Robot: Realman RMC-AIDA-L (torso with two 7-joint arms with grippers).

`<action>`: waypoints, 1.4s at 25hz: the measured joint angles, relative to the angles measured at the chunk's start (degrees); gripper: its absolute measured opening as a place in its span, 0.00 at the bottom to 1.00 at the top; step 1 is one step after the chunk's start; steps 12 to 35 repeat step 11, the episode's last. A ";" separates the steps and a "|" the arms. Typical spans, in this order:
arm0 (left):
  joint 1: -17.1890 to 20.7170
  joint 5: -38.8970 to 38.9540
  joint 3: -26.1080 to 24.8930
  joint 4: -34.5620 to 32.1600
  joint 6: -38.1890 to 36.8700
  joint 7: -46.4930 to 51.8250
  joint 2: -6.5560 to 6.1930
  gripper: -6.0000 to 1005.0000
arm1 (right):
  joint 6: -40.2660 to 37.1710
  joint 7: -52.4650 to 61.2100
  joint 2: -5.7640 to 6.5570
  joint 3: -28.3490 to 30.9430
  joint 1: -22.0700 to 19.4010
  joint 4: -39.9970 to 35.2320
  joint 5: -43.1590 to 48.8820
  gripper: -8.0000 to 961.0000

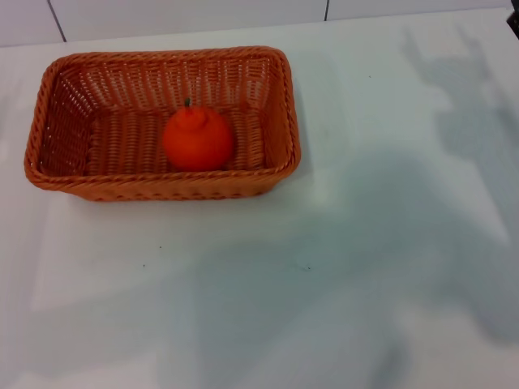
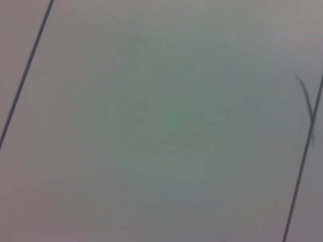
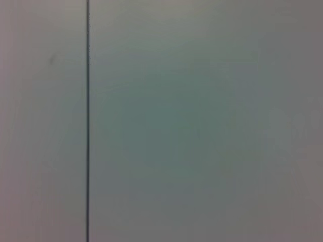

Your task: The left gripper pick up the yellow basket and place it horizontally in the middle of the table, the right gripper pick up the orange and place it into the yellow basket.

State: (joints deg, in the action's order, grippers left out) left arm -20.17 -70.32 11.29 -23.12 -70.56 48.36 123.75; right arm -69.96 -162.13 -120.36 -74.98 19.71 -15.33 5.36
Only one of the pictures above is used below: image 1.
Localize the orange woven wicker basket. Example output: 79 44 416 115
23 45 303 203

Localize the orange toy fruit with stem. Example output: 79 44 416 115
162 97 235 172

